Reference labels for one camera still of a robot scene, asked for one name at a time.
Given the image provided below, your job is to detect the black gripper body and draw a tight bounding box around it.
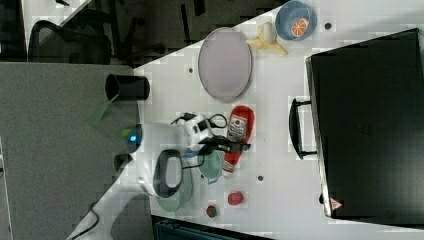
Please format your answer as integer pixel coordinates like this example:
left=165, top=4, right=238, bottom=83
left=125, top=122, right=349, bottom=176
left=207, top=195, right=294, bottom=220
left=199, top=136, right=251, bottom=155

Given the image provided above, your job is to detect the red ketchup bottle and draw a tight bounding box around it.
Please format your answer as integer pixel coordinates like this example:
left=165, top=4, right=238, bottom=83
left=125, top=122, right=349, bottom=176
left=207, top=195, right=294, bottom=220
left=223, top=105, right=255, bottom=174

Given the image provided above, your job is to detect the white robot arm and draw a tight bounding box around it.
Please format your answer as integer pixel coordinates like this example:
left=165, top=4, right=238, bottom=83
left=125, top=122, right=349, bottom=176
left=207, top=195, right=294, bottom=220
left=66, top=120, right=250, bottom=240

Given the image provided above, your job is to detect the light purple plate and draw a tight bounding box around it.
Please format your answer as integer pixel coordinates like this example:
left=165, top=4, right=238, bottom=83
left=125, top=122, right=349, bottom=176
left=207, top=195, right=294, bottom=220
left=198, top=27, right=252, bottom=103

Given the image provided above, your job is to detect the green measuring cup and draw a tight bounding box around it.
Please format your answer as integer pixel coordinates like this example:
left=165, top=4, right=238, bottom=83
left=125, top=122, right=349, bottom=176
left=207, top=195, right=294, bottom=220
left=198, top=151, right=222, bottom=185

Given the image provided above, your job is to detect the red tomato toy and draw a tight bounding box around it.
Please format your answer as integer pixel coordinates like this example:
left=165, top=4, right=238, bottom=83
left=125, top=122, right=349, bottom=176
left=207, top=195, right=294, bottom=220
left=227, top=191, right=244, bottom=206

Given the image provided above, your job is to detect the strawberry toy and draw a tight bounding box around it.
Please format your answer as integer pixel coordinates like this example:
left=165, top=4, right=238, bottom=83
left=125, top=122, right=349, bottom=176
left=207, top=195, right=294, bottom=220
left=206, top=205, right=217, bottom=218

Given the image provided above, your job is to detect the green lime toy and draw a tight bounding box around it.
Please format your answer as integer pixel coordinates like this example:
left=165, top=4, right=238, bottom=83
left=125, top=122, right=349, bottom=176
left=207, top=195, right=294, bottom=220
left=121, top=129, right=131, bottom=138

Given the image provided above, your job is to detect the black cup with spatula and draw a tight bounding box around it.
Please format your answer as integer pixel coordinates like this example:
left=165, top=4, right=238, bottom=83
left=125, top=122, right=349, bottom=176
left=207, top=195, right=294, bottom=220
left=105, top=74, right=150, bottom=101

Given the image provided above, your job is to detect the green slotted spatula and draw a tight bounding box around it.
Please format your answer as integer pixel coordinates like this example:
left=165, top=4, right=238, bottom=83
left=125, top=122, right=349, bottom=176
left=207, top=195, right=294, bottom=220
left=89, top=95, right=118, bottom=126

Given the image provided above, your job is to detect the peeled banana toy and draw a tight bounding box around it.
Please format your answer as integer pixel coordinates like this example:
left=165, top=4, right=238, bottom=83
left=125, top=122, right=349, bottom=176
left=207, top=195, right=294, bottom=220
left=246, top=22, right=288, bottom=56

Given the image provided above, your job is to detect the orange slice toy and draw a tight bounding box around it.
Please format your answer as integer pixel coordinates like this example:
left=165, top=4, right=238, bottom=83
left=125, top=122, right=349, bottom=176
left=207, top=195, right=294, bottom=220
left=291, top=18, right=309, bottom=38

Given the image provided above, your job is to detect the blue bowl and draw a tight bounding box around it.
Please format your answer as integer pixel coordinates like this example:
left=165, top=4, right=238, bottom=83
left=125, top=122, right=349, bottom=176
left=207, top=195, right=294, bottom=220
left=275, top=0, right=317, bottom=41

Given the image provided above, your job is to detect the black toaster oven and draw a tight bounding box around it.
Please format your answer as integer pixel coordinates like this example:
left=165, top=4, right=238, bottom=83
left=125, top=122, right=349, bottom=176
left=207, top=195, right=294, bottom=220
left=305, top=28, right=424, bottom=229

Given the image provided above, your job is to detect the black office chair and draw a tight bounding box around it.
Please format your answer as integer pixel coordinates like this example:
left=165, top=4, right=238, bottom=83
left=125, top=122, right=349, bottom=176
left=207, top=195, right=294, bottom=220
left=27, top=9, right=112, bottom=65

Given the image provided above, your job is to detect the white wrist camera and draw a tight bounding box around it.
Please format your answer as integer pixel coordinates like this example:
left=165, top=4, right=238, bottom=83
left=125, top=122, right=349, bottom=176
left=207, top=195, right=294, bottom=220
left=176, top=113, right=213, bottom=143

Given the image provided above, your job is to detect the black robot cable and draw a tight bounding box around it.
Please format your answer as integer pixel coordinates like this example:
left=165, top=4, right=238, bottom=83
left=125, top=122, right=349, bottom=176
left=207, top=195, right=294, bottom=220
left=71, top=112, right=229, bottom=240

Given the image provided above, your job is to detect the blue metal frame rail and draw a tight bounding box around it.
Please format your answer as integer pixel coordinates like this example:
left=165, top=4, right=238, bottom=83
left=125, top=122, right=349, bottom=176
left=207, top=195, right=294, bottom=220
left=152, top=215, right=271, bottom=240

